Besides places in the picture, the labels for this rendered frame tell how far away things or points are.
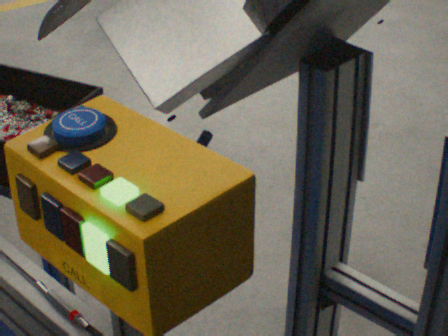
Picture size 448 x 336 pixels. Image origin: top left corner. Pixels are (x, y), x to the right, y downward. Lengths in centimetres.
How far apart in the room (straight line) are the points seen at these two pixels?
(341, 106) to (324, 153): 6
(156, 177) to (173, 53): 40
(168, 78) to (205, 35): 6
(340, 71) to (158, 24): 25
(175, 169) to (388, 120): 227
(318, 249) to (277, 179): 129
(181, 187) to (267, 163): 201
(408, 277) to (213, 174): 163
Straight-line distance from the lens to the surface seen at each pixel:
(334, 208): 119
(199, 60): 94
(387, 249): 225
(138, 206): 53
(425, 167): 260
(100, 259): 55
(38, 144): 60
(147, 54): 95
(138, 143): 60
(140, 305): 55
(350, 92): 112
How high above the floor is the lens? 138
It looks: 33 degrees down
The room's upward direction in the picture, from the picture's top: straight up
